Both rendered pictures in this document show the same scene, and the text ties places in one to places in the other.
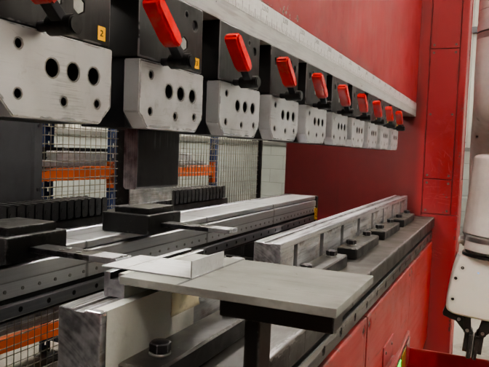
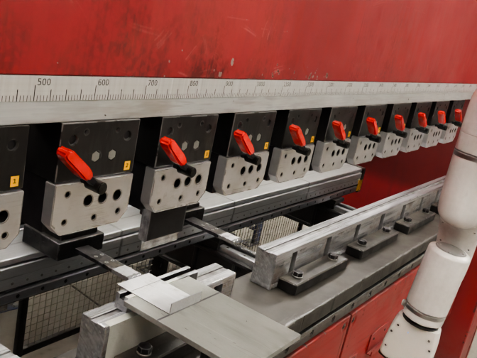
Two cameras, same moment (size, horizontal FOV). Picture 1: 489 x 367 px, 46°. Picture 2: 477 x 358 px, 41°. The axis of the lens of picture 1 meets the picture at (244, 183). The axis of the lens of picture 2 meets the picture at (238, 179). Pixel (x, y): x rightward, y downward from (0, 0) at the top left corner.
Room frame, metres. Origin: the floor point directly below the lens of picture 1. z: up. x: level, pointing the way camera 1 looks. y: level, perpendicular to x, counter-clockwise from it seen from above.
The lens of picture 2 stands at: (-0.30, -0.14, 1.54)
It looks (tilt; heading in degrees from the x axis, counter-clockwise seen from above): 16 degrees down; 8
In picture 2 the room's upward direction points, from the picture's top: 12 degrees clockwise
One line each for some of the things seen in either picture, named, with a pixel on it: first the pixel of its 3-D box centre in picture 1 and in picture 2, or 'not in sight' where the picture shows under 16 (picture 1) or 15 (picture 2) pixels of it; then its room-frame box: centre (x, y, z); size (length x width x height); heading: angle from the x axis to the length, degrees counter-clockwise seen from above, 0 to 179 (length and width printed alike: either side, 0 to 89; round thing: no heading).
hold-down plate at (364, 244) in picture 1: (359, 245); (373, 242); (1.65, -0.34, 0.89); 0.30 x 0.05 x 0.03; 156
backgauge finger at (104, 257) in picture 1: (49, 243); (89, 248); (0.82, 0.28, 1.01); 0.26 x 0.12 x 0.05; 66
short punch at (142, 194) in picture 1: (152, 167); (162, 221); (0.76, 0.12, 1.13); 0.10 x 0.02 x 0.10; 156
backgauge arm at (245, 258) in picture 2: not in sight; (184, 239); (1.46, 0.22, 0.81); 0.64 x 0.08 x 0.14; 66
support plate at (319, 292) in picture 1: (251, 279); (212, 319); (0.70, -0.01, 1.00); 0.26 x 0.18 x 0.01; 66
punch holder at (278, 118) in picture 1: (265, 96); (283, 140); (1.10, -0.03, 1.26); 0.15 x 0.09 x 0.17; 156
